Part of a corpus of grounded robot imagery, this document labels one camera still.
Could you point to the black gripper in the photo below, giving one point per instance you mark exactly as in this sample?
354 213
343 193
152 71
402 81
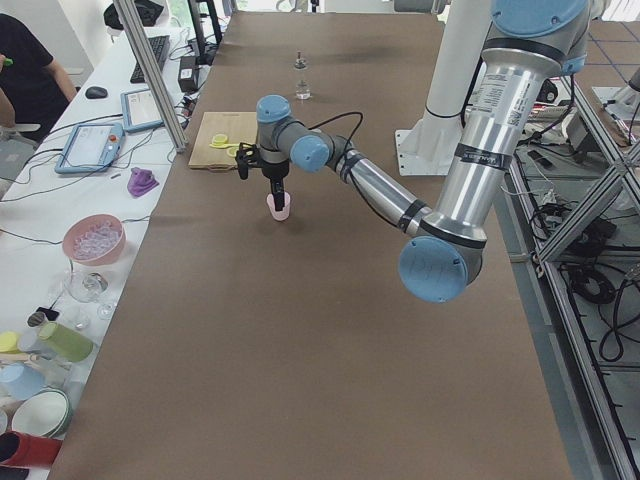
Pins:
274 171

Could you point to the glass sauce bottle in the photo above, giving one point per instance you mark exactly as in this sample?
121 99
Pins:
302 86

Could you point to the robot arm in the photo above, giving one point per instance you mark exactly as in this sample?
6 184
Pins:
527 43

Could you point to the green cup lying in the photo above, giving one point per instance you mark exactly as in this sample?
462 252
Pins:
67 343

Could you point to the yellow cup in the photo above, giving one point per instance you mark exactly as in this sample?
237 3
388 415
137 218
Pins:
9 342

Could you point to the light blue cup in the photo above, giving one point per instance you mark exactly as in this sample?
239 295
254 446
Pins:
22 381

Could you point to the yellow plastic knife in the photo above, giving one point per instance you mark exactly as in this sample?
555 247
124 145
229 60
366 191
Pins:
223 145

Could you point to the wooden cutting board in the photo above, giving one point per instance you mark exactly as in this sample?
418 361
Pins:
238 126

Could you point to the lemon slice on knife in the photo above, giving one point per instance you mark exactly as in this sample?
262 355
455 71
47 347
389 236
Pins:
219 138

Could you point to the purple cloth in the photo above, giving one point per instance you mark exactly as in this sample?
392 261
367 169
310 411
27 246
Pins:
141 181

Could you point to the black power adapter box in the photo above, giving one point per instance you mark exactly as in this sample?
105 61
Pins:
188 75

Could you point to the far teach pendant tablet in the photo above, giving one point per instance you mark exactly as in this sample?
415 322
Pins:
139 110

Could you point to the teach pendant tablet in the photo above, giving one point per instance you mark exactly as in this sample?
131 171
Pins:
139 110
90 147

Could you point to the near teach pendant tablet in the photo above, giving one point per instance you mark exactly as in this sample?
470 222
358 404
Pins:
90 147

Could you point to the pink bowl with plastic pieces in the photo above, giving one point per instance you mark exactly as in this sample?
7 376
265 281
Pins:
95 240

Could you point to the black computer mouse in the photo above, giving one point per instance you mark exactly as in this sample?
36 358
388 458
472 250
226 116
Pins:
96 92

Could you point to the wine glass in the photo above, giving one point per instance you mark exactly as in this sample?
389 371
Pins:
92 287

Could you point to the person in black shirt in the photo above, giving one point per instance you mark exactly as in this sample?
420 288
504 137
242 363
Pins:
35 88

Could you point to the white green bowl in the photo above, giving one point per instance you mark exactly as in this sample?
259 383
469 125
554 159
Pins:
46 414

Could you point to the red bowl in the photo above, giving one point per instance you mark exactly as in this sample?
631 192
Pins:
24 450

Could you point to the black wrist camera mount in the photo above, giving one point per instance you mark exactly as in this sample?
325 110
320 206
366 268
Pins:
247 157

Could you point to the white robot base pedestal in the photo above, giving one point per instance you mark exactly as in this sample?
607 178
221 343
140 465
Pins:
428 148

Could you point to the aluminium frame post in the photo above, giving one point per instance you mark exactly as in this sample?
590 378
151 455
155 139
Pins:
142 51

